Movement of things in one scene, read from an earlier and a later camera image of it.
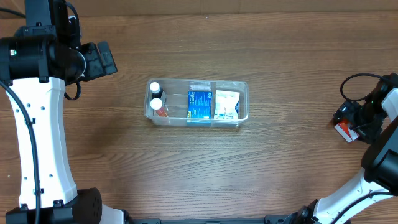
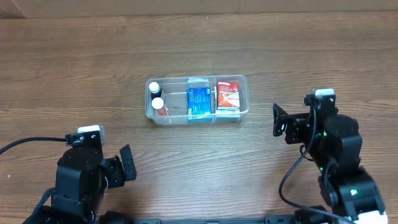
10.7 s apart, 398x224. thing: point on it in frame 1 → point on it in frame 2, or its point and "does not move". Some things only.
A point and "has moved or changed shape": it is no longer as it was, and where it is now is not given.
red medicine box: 344,129 has moved or changed shape
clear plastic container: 190,102 does not move
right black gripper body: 347,112 → 292,123
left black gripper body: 101,62 → 117,168
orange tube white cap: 156,104 does not move
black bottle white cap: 155,90 does not move
